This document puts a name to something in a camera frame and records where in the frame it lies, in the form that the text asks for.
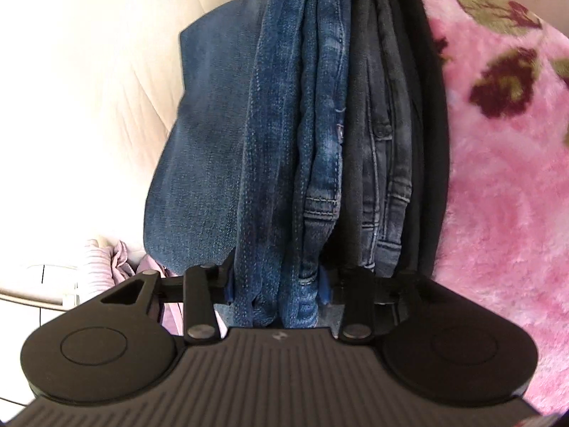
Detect pink rose blanket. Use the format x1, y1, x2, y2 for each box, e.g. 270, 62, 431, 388
406, 0, 569, 415

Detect striped white duvet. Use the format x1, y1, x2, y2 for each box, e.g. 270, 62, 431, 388
82, 239, 117, 286

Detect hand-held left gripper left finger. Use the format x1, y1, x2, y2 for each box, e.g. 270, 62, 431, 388
101, 253, 235, 346

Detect cream wardrobe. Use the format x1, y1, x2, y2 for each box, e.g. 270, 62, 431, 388
0, 263, 81, 313

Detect black garment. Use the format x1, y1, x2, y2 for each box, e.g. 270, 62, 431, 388
391, 0, 453, 277

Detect dark grey jeans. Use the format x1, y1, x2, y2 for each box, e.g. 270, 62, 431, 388
335, 0, 415, 277

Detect lilac cloth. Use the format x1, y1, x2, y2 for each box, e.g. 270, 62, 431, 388
111, 240, 186, 337

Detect blue jeans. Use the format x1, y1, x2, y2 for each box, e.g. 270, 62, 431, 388
144, 0, 350, 328

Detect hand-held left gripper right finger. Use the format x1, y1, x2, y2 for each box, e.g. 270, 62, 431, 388
318, 266, 438, 344

